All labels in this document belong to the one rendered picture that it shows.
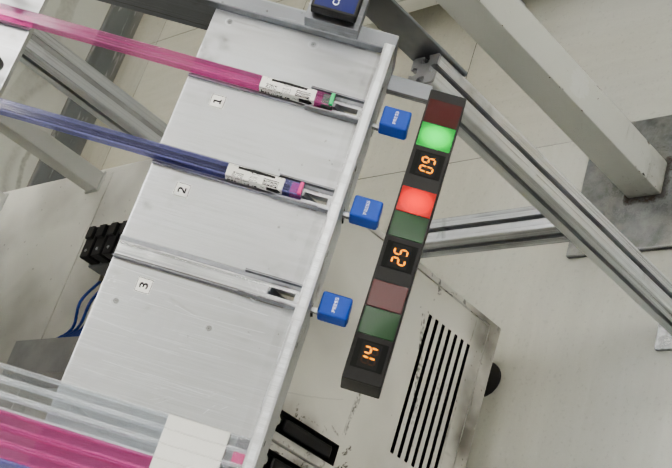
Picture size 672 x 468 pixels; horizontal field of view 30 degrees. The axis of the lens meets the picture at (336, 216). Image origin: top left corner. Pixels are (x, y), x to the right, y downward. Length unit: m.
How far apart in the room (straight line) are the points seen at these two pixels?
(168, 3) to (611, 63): 1.05
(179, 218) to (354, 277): 0.51
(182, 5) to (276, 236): 0.31
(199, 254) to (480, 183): 1.10
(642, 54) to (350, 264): 0.75
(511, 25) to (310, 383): 0.55
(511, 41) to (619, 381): 0.52
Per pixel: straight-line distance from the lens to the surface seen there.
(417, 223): 1.28
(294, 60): 1.36
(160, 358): 1.21
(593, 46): 2.32
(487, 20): 1.73
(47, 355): 1.65
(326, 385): 1.68
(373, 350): 1.22
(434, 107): 1.35
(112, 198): 1.83
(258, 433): 1.16
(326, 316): 1.21
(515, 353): 2.02
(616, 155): 1.94
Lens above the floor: 1.45
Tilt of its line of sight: 36 degrees down
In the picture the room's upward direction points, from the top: 51 degrees counter-clockwise
